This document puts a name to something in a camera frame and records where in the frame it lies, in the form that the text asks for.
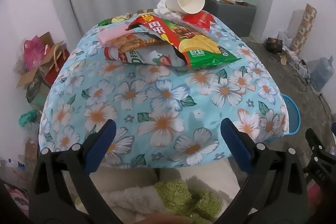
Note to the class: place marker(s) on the white tissue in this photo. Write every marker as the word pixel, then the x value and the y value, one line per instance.
pixel 164 7

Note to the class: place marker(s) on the pile of boxes and bags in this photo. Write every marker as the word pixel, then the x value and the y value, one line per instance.
pixel 26 78

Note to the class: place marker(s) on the red snack bag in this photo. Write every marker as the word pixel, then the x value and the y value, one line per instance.
pixel 199 19

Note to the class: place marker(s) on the pink packet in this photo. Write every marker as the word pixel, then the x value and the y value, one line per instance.
pixel 111 33

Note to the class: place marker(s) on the blue plastic stool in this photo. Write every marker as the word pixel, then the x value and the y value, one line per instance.
pixel 292 113

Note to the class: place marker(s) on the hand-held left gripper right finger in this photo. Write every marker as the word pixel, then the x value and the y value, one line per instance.
pixel 236 145

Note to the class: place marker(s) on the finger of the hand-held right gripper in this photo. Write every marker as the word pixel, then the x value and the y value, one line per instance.
pixel 317 158

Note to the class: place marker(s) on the blue floral tablecloth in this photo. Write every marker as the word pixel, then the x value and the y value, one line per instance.
pixel 157 98

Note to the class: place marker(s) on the orange brown snack packet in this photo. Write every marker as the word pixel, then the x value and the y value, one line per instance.
pixel 126 41

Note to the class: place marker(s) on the dark small box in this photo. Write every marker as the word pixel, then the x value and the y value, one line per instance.
pixel 274 45

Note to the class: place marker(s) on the pink plastic bag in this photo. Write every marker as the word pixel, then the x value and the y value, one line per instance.
pixel 34 52

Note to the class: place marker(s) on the red gift bag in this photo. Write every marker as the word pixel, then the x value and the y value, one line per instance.
pixel 56 69

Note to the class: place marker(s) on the white flat board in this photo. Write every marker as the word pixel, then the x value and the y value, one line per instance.
pixel 295 24

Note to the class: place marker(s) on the white strawberry print packet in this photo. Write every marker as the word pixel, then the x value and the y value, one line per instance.
pixel 147 58

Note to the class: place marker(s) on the patterned paper roll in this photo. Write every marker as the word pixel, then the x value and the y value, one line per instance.
pixel 304 29

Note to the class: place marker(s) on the yellow orange snack packet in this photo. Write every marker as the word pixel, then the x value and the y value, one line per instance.
pixel 119 18

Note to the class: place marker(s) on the gold foil packet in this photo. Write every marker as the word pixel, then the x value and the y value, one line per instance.
pixel 145 12

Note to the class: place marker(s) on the green cardboard box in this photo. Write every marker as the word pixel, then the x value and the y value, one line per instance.
pixel 38 98

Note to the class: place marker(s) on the small green packet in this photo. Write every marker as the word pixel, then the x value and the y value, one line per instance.
pixel 105 22

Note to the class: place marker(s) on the grey cabinet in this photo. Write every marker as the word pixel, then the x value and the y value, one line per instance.
pixel 231 16

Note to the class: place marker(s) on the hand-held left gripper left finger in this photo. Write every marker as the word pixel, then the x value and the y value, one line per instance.
pixel 101 145

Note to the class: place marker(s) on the teal plastic bag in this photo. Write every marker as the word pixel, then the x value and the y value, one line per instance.
pixel 27 119

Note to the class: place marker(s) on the green fluffy cloth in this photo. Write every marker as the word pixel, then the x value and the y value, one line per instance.
pixel 181 197

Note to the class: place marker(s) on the blue water jug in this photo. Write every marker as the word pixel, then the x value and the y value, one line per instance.
pixel 323 74

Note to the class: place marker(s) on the red green chips bag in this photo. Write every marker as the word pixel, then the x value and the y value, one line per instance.
pixel 207 52

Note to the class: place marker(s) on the white fluffy cloth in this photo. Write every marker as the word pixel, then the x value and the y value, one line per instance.
pixel 126 187

